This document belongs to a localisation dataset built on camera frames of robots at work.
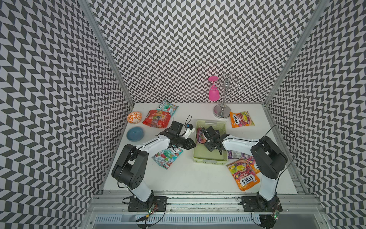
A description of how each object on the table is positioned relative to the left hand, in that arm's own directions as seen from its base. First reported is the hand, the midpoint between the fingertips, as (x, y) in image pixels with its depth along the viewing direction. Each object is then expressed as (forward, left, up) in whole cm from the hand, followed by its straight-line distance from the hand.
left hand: (194, 146), depth 87 cm
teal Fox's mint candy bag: (-6, +18, -4) cm, 19 cm away
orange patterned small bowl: (+27, +45, -5) cm, 53 cm away
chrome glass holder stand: (+33, -24, -5) cm, 41 cm away
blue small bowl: (+13, +41, -5) cm, 43 cm away
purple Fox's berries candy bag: (+9, -4, -4) cm, 11 cm away
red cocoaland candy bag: (+23, +26, -2) cm, 35 cm away
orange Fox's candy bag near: (-15, -28, -5) cm, 32 cm away
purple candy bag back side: (-3, -27, -5) cm, 27 cm away
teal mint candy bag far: (+37, +20, -4) cm, 42 cm away
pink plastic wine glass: (+38, -15, +10) cm, 42 cm away
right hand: (+6, -13, -6) cm, 16 cm away
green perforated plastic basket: (-2, -5, -8) cm, 9 cm away
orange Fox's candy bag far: (+24, -36, -4) cm, 43 cm away
